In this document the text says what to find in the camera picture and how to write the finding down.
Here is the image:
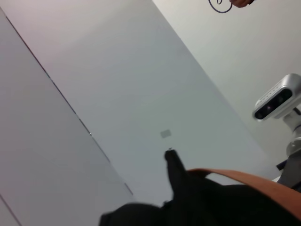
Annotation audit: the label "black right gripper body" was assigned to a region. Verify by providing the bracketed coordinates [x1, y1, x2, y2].
[276, 150, 301, 189]

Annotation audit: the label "black food bag brown straps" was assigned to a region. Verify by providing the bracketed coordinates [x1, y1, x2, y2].
[98, 148, 301, 226]

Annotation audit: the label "person's hand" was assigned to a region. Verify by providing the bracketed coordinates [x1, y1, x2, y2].
[229, 0, 256, 9]

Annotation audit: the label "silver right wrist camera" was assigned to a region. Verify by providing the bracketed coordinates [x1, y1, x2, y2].
[252, 73, 301, 121]

